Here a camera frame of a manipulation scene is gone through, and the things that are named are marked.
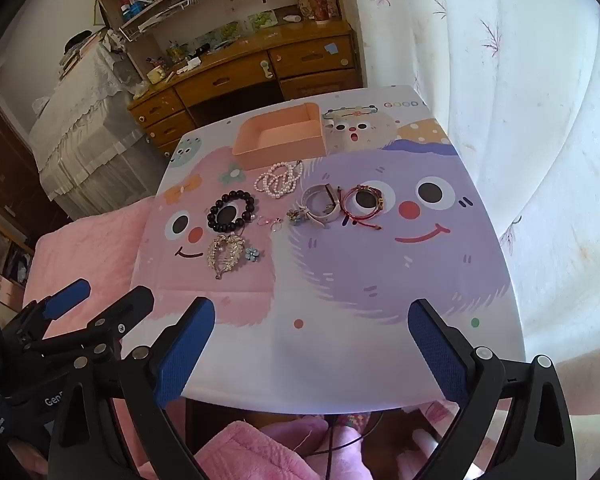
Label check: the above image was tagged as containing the wooden desk with drawers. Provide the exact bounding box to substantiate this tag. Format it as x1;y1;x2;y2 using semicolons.
126;20;363;158

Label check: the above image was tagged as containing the black cable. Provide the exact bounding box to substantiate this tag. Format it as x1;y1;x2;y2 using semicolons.
324;412;381;480

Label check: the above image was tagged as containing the cartoon printed tablecloth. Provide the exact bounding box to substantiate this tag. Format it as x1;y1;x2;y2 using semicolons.
130;85;526;416

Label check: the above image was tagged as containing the red string bracelet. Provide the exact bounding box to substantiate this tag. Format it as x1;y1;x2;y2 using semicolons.
340;185;387;231

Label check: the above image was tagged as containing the patterned cup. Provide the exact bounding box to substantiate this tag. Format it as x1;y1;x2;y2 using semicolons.
305;0;331;23

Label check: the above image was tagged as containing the white pearl necklace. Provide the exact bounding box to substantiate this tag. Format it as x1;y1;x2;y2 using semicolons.
254;160;303;200

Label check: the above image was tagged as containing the white strap watch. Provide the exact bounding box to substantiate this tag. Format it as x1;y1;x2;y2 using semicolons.
300;183;342;227

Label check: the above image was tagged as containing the black bead bracelet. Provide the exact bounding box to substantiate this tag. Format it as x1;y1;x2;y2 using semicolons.
207;192;257;233

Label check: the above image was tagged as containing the person's pink quilted clothing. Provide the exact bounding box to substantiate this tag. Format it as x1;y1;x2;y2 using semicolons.
195;412;481;480

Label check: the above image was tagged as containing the pink storage box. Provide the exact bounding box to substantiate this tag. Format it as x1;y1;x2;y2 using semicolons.
231;102;329;171

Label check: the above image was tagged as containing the metallic leaf brooch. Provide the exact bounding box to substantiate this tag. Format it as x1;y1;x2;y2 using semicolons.
206;232;248;281

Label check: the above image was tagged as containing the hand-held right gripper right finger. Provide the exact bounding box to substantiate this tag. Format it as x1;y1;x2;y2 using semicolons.
407;298;578;480

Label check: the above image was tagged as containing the brown wooden door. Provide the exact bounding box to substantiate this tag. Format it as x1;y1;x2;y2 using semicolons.
0;105;71;251

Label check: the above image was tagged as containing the pink quilted blanket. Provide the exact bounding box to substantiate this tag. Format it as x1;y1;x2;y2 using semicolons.
22;195;201;480

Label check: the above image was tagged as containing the white lace cover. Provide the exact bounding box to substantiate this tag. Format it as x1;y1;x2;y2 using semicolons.
27;42;153;206

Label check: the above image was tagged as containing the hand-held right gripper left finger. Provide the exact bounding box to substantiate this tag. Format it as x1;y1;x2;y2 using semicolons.
47;296;216;480

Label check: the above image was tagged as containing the colourful flower bead bracelet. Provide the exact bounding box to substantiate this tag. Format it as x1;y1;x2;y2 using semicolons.
322;105;380;121

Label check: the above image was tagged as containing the white floral curtain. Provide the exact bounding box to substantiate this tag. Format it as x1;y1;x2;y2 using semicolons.
345;0;600;431

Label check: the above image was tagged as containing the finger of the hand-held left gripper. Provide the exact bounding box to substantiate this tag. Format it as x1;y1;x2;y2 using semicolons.
2;278;92;346
30;286;155;361

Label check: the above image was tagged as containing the white wire basket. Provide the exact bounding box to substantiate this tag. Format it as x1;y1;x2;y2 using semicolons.
117;0;192;42

